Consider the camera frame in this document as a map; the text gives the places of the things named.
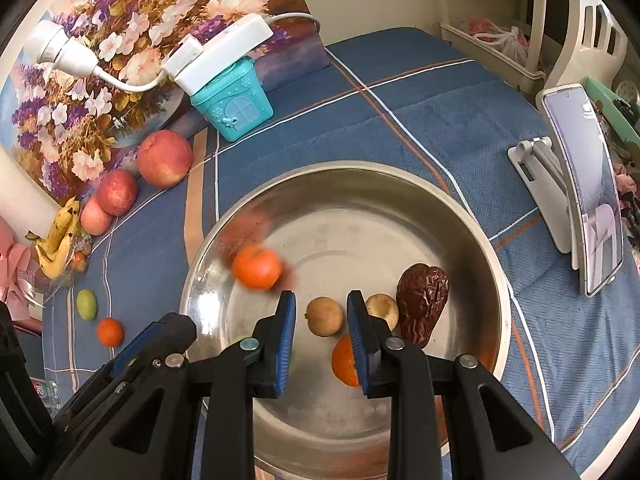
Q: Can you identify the orange tangerine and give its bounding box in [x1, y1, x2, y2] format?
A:
[96, 318, 125, 348]
[231, 244, 283, 290]
[331, 334, 359, 388]

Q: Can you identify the tan longan fruit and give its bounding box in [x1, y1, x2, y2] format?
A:
[305, 297, 344, 337]
[366, 294, 399, 330]

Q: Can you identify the brown red date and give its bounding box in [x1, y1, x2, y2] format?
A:
[396, 263, 449, 348]

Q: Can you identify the clear acrylic sign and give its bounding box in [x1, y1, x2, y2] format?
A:
[30, 377, 61, 414]

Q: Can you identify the silver metal plate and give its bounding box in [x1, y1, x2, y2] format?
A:
[180, 162, 511, 479]

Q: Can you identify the green jujube on cloth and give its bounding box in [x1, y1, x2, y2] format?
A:
[76, 289, 98, 321]

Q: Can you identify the clear plastic fruit tray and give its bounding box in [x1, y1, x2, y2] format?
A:
[26, 226, 92, 295]

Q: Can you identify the pink flower bouquet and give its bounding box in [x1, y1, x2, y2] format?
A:
[0, 219, 32, 322]

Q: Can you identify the yellow banana bunch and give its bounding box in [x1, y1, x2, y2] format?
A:
[25, 196, 80, 281]

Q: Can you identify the pale red apple left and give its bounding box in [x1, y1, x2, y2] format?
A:
[80, 196, 113, 236]

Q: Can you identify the dark red apple middle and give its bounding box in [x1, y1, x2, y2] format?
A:
[96, 169, 138, 217]

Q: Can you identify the red apple right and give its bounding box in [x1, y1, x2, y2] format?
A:
[137, 130, 193, 188]

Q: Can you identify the white phone stand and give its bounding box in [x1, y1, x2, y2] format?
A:
[506, 136, 579, 270]

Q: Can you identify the smartphone on stand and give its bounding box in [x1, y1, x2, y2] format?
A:
[537, 84, 624, 297]

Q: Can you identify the teal house-shaped box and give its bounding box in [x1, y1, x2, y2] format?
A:
[190, 56, 273, 142]

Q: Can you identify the blue plaid tablecloth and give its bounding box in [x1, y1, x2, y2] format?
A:
[77, 28, 639, 478]

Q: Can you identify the floral painting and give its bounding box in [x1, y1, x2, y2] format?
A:
[1, 0, 328, 203]

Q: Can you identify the white power adapter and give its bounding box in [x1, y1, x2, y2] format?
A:
[24, 12, 320, 96]

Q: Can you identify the white shelf rack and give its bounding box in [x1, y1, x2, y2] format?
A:
[438, 0, 629, 96]

